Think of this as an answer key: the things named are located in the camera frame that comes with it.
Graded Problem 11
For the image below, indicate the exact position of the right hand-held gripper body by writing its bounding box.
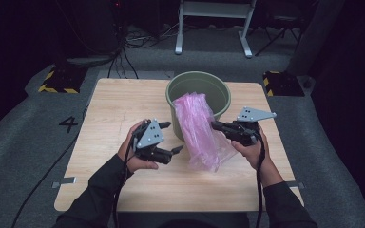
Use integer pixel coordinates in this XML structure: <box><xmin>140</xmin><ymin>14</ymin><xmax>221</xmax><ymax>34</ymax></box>
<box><xmin>231</xmin><ymin>106</ymin><xmax>278</xmax><ymax>147</ymax></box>

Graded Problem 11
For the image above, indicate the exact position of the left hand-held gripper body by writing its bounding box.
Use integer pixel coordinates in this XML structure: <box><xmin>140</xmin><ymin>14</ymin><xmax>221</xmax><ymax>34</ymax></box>
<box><xmin>132</xmin><ymin>119</ymin><xmax>173</xmax><ymax>165</ymax></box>

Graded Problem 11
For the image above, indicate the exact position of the pink plastic bag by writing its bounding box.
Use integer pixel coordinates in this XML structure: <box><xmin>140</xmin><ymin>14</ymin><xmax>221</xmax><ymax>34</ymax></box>
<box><xmin>172</xmin><ymin>92</ymin><xmax>238</xmax><ymax>173</ymax></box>

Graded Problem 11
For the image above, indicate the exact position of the green plastic bucket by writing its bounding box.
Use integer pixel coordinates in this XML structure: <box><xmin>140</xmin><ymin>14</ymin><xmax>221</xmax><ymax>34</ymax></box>
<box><xmin>165</xmin><ymin>70</ymin><xmax>232</xmax><ymax>143</ymax></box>

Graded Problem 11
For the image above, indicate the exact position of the person's right hand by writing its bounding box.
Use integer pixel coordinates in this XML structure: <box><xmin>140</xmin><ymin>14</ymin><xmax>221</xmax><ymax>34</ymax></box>
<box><xmin>231</xmin><ymin>126</ymin><xmax>272</xmax><ymax>174</ymax></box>

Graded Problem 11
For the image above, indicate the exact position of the person's left hand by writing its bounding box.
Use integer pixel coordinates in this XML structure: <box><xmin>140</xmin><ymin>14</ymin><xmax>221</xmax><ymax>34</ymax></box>
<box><xmin>117</xmin><ymin>121</ymin><xmax>159</xmax><ymax>174</ymax></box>

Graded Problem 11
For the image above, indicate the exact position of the black yellow striped base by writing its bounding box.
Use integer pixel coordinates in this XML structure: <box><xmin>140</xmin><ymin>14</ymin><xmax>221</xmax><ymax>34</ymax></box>
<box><xmin>262</xmin><ymin>70</ymin><xmax>306</xmax><ymax>98</ymax></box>
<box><xmin>37</xmin><ymin>65</ymin><xmax>88</xmax><ymax>94</ymax></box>

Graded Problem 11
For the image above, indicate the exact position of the person's lap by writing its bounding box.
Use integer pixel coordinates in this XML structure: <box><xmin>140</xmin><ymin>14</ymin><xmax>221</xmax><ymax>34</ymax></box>
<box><xmin>120</xmin><ymin>212</ymin><xmax>251</xmax><ymax>228</ymax></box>

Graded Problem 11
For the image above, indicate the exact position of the grey tape strip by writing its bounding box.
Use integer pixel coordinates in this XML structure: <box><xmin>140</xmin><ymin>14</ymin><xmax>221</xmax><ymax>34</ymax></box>
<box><xmin>286</xmin><ymin>180</ymin><xmax>305</xmax><ymax>190</ymax></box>
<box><xmin>51</xmin><ymin>176</ymin><xmax>77</xmax><ymax>189</ymax></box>

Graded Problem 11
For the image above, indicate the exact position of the black tripod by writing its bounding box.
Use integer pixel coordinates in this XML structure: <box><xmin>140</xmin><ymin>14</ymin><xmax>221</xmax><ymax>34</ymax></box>
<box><xmin>255</xmin><ymin>12</ymin><xmax>302</xmax><ymax>57</ymax></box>

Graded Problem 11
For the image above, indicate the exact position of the black equipment stand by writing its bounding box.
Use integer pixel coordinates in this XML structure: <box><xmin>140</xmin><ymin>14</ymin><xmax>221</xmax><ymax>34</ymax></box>
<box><xmin>53</xmin><ymin>0</ymin><xmax>122</xmax><ymax>69</ymax></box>

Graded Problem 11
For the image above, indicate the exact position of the grey slanted pole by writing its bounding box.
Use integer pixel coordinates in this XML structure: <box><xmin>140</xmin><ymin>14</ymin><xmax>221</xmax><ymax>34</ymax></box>
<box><xmin>286</xmin><ymin>0</ymin><xmax>346</xmax><ymax>77</ymax></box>

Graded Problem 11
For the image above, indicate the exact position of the right hand-held gripper cable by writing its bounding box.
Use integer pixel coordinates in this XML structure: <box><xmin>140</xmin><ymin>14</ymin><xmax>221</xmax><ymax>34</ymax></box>
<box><xmin>255</xmin><ymin>132</ymin><xmax>265</xmax><ymax>228</ymax></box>

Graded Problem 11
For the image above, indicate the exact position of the hand-held gripper cable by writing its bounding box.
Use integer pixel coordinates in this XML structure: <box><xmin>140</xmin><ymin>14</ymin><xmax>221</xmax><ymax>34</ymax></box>
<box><xmin>112</xmin><ymin>126</ymin><xmax>141</xmax><ymax>228</ymax></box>
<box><xmin>255</xmin><ymin>132</ymin><xmax>265</xmax><ymax>228</ymax></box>

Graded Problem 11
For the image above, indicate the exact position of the left hand-held gripper cable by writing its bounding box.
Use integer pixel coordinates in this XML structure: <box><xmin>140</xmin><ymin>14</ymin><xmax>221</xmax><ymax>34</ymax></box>
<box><xmin>112</xmin><ymin>126</ymin><xmax>141</xmax><ymax>228</ymax></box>

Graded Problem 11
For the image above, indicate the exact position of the tangle of black cables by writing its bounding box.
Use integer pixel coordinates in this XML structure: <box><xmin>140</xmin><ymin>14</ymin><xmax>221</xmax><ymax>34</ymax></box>
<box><xmin>107</xmin><ymin>22</ymin><xmax>179</xmax><ymax>80</ymax></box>

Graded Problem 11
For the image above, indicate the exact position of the long black floor cable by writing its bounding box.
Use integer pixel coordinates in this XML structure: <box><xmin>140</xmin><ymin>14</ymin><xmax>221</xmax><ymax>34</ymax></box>
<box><xmin>10</xmin><ymin>104</ymin><xmax>89</xmax><ymax>228</ymax></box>

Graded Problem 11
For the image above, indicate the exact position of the white metal stand frame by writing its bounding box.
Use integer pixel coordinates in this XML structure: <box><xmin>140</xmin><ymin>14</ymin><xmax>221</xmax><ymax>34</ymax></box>
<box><xmin>174</xmin><ymin>0</ymin><xmax>257</xmax><ymax>59</ymax></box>

